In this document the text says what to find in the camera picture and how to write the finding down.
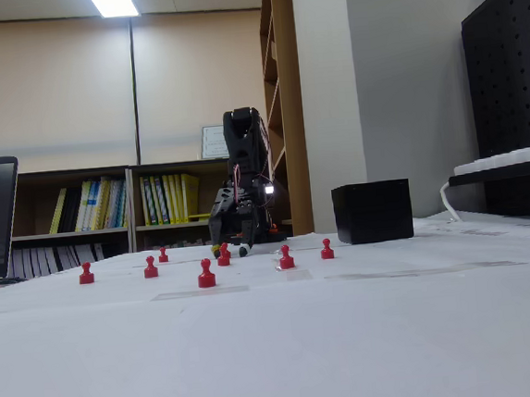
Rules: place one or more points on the thin yellow book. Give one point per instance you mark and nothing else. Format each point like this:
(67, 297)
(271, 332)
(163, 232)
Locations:
(57, 216)

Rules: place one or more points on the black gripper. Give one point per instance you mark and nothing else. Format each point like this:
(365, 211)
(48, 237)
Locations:
(225, 209)

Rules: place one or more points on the white taped paper cover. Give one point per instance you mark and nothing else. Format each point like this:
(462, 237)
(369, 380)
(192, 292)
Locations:
(278, 346)

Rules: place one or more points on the flat yellow folder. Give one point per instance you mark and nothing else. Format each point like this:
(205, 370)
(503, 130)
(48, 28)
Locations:
(199, 216)

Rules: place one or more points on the dark vertical wall trim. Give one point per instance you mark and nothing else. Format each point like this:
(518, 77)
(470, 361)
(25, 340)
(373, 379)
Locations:
(135, 89)

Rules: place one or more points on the black pegboard shelf ledge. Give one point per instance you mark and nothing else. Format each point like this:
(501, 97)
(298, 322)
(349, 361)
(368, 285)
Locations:
(500, 176)

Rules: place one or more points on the white power strip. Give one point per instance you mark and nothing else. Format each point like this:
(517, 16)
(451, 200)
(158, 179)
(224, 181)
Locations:
(512, 156)

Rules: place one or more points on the small glowing white display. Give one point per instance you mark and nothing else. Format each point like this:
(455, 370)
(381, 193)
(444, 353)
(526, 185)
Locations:
(270, 189)

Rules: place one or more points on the low brown wooden bookshelf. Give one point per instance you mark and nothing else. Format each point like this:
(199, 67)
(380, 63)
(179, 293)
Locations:
(27, 182)
(169, 167)

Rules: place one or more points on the black perforated pegboard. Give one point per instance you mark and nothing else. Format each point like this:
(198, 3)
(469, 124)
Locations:
(504, 70)

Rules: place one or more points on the grey white binders row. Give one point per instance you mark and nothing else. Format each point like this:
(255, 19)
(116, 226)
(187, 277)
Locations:
(57, 261)

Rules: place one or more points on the tall brown wooden bookshelf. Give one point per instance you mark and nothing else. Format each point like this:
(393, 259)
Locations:
(292, 112)

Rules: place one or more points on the black square box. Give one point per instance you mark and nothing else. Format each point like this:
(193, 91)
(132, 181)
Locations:
(373, 212)

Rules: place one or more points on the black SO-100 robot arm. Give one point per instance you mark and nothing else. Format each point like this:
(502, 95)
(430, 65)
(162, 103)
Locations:
(246, 144)

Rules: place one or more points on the blue white book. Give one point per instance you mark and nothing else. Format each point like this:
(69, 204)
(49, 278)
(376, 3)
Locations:
(97, 204)

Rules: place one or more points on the black binder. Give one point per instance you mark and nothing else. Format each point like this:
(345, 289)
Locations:
(69, 211)

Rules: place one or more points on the rectangular ceiling light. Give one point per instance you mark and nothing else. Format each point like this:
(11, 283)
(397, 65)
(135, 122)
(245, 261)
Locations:
(111, 3)

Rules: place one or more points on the yellow binder printed spine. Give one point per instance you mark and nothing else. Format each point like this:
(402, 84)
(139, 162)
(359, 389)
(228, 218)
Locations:
(145, 202)
(156, 201)
(177, 199)
(167, 200)

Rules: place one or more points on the white framed certificate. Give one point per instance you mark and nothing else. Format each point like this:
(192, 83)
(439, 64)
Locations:
(213, 142)

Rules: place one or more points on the wide plain yellow binder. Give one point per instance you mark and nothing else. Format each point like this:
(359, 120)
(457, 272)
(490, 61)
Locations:
(191, 195)

